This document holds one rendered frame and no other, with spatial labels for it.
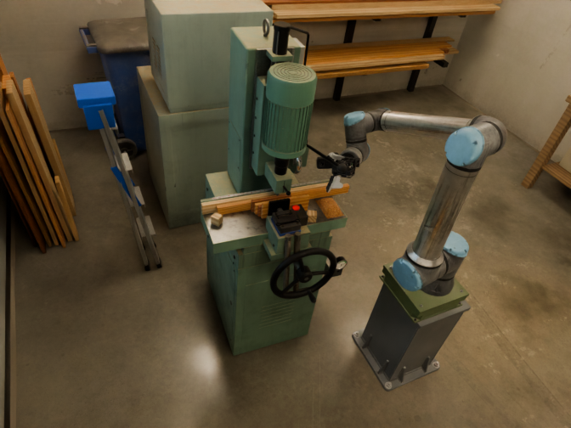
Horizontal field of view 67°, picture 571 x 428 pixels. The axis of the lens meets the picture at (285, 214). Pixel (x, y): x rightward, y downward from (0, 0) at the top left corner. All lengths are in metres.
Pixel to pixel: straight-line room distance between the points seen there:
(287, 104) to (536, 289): 2.39
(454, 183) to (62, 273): 2.27
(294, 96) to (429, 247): 0.77
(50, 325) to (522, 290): 2.92
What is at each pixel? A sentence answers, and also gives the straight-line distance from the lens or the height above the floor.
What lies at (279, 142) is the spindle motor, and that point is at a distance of 1.61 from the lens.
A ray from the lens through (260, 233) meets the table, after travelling 1.76.
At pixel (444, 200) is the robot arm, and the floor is 1.22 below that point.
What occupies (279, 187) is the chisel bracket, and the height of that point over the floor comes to 1.04.
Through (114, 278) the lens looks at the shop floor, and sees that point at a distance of 2.83.
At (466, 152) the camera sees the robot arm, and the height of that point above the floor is 1.43.
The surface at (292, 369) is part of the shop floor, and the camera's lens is 2.44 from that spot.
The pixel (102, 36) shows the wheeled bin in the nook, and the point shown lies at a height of 0.95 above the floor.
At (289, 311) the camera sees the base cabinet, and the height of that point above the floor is 0.30.
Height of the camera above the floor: 2.14
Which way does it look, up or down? 42 degrees down
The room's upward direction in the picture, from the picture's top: 8 degrees clockwise
